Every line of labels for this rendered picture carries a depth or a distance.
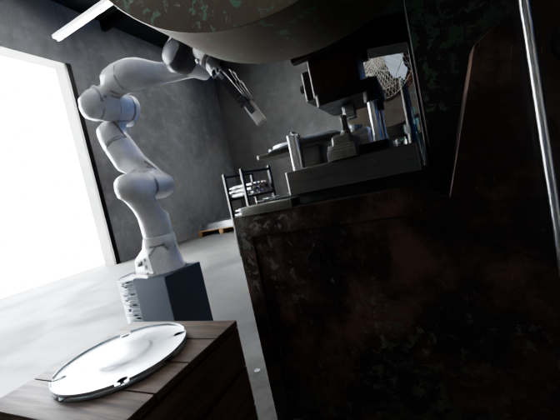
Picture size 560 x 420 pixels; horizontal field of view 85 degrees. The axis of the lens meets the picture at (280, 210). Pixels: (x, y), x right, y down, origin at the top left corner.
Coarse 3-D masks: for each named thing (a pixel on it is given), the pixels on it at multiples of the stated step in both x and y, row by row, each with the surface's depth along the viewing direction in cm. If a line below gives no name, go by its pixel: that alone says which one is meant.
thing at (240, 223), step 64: (512, 64) 50; (512, 128) 52; (384, 192) 62; (448, 192) 60; (512, 192) 53; (256, 256) 77; (320, 256) 69; (384, 256) 64; (448, 256) 59; (512, 256) 55; (256, 320) 79; (320, 320) 73; (384, 320) 66; (448, 320) 61; (512, 320) 56; (320, 384) 75; (384, 384) 68; (448, 384) 63; (512, 384) 58
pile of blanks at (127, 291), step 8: (120, 288) 175; (128, 288) 169; (128, 296) 169; (136, 296) 172; (128, 304) 170; (136, 304) 171; (128, 312) 172; (136, 312) 170; (128, 320) 176; (136, 320) 170
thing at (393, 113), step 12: (372, 60) 197; (384, 60) 194; (408, 60) 217; (372, 72) 200; (384, 72) 198; (408, 72) 219; (384, 84) 208; (396, 84) 204; (408, 84) 202; (396, 96) 206; (396, 108) 201; (348, 120) 215; (360, 120) 212; (396, 120) 202; (396, 132) 239
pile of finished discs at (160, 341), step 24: (120, 336) 85; (144, 336) 81; (168, 336) 78; (72, 360) 75; (96, 360) 73; (120, 360) 69; (144, 360) 68; (72, 384) 64; (96, 384) 62; (120, 384) 61
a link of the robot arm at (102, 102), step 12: (108, 72) 105; (108, 84) 107; (84, 96) 106; (96, 96) 106; (108, 96) 109; (120, 96) 111; (84, 108) 106; (96, 108) 106; (108, 108) 110; (120, 108) 113; (96, 120) 111; (108, 120) 114
